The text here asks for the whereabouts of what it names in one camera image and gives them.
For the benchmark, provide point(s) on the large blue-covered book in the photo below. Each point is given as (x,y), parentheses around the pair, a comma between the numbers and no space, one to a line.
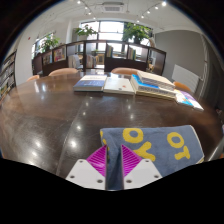
(141,88)

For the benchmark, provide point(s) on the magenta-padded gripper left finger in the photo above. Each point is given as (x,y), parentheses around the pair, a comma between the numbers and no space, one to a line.
(83,175)

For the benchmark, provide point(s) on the ceiling spot lights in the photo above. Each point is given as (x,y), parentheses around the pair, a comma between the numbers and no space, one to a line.
(163,3)

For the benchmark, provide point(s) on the grey towel with yellow letters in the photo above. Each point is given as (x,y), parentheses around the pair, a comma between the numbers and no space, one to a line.
(160,146)

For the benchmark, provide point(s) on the white thin book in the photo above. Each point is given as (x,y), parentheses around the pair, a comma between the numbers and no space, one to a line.
(118,86)

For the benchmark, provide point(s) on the ceiling air conditioner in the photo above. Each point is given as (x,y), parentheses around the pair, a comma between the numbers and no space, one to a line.
(112,7)

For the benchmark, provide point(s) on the large potted green plant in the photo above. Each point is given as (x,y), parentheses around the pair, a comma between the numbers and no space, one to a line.
(136,31)

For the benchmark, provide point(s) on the purple and white book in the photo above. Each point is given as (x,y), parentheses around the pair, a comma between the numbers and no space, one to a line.
(194,100)

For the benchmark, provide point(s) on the colourful illustrated book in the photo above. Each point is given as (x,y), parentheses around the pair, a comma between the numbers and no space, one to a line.
(182,99)

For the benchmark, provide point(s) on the large white radiator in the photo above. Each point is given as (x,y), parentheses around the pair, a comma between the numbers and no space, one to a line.
(185,77)

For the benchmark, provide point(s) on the dark blue book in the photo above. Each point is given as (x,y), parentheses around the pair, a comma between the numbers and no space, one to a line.
(88,85)

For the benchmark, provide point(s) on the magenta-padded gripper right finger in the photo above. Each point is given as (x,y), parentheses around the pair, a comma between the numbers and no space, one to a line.
(143,173)

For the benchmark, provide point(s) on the tall wall bookshelf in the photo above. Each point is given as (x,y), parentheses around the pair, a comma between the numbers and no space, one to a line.
(7,75)

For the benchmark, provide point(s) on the thick white book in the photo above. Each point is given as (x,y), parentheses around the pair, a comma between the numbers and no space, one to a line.
(155,80)

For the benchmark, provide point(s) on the curved dark shelf unit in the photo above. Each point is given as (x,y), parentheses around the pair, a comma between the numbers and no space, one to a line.
(123,63)

